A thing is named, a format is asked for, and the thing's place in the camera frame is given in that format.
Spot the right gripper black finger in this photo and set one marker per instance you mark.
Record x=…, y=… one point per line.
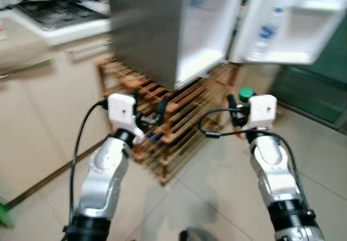
x=232, y=102

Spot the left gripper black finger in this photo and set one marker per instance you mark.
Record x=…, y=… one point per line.
x=162, y=108
x=134, y=97

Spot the orange juice bottle green cap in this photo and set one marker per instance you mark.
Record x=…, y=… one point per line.
x=246, y=93

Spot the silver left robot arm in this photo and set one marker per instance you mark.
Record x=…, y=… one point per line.
x=105, y=176

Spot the small stainless steel fridge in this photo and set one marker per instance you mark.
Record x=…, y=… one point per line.
x=146, y=30

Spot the small fridge door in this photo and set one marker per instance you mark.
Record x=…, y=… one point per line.
x=303, y=35

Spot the wooden wine rack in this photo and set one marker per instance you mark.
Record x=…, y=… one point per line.
x=179, y=105

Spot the water bottle blue label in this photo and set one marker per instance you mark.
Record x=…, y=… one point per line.
x=268, y=32

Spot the dark green cabinet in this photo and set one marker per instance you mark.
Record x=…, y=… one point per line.
x=320, y=84

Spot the beige kitchen counter cabinet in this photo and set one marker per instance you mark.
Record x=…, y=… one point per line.
x=43, y=105

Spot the steel gas hob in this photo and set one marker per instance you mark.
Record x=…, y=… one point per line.
x=59, y=13

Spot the dark robot foot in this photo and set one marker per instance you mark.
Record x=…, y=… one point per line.
x=192, y=235

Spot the beige cloth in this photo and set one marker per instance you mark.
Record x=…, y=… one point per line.
x=21, y=46

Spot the green board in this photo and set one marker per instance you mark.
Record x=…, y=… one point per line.
x=5, y=214

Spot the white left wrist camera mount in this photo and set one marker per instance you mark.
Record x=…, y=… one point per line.
x=120, y=110

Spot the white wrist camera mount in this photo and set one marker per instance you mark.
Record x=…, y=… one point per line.
x=263, y=110
x=120, y=110

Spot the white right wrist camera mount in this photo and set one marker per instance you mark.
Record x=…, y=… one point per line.
x=263, y=110

